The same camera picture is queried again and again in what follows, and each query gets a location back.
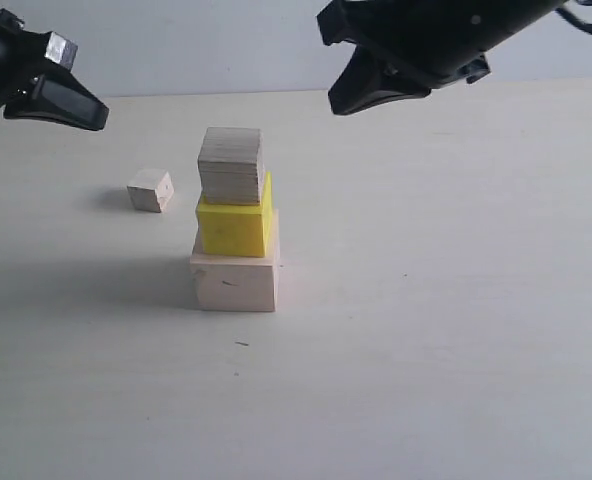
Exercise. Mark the yellow foam cube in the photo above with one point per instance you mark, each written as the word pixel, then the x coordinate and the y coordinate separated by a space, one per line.
pixel 237 230

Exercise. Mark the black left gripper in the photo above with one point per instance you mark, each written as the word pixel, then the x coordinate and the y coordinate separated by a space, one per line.
pixel 25 55

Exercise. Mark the small wooden cube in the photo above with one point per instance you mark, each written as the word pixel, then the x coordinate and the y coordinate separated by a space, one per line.
pixel 150 190

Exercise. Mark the medium wooden cube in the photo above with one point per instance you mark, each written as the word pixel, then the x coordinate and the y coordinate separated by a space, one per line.
pixel 230 166

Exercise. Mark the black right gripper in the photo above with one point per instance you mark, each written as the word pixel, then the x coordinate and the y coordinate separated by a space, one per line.
pixel 405 48

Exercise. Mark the large wooden cube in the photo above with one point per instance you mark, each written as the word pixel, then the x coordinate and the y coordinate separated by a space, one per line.
pixel 237 284

